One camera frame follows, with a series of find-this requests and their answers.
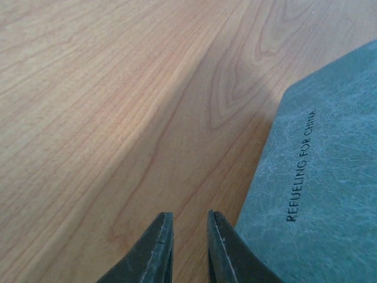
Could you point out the grey-green glasses case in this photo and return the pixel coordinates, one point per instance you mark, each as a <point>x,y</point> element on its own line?
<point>310,213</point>

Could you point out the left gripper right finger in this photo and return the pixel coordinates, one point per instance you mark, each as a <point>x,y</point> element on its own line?
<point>229,258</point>

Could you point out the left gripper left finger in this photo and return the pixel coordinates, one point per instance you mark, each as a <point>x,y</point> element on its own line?
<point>151,258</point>

